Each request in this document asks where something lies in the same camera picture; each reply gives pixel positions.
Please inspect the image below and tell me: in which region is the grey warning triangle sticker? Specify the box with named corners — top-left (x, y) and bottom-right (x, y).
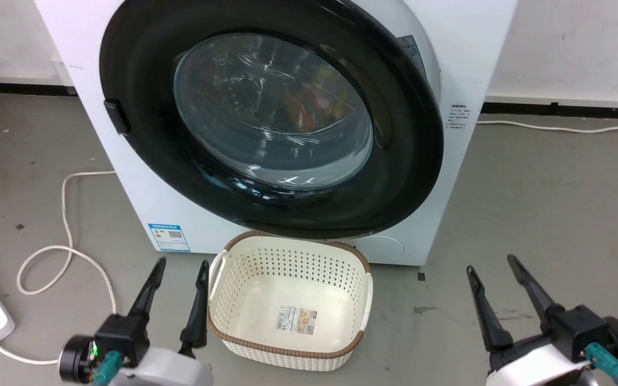
top-left (397, 35), bottom-right (428, 76)

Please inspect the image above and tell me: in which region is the black round glass washer door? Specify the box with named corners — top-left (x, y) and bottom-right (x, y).
top-left (99, 0), bottom-right (445, 240)

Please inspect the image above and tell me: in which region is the thin white straight cable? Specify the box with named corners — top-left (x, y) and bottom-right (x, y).
top-left (476, 120), bottom-right (618, 133)

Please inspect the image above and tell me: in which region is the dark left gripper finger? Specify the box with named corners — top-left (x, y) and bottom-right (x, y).
top-left (179, 260), bottom-right (210, 359)
top-left (128, 257), bottom-right (167, 318)

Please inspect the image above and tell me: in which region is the white looped power cable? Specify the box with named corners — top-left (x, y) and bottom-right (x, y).
top-left (0, 170), bottom-right (118, 366)

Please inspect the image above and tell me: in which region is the small white text sticker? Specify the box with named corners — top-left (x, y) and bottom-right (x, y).
top-left (446, 103), bottom-right (474, 131)

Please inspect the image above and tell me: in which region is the white front-load washing machine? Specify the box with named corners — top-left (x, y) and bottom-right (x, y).
top-left (34, 0), bottom-right (519, 267)

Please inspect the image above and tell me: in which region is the blue energy label sticker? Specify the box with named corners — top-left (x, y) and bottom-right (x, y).
top-left (148, 223), bottom-right (192, 253)

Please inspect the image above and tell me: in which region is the paper label with print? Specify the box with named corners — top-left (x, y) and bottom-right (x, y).
top-left (276, 306), bottom-right (318, 336)

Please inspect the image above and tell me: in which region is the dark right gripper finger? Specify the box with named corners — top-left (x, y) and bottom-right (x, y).
top-left (507, 255), bottom-right (565, 333)
top-left (466, 266), bottom-right (514, 353)

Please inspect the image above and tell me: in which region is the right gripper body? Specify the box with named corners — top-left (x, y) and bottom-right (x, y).
top-left (484, 305), bottom-right (618, 386)

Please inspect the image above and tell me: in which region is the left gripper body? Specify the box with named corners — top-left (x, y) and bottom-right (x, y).
top-left (59, 314), bottom-right (215, 386)

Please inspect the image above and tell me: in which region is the orange clothing inside drum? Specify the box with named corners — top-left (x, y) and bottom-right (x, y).
top-left (279, 80), bottom-right (344, 135)

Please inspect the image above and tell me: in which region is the cream plastic laundry basket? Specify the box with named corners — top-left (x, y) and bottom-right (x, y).
top-left (207, 232), bottom-right (374, 372)

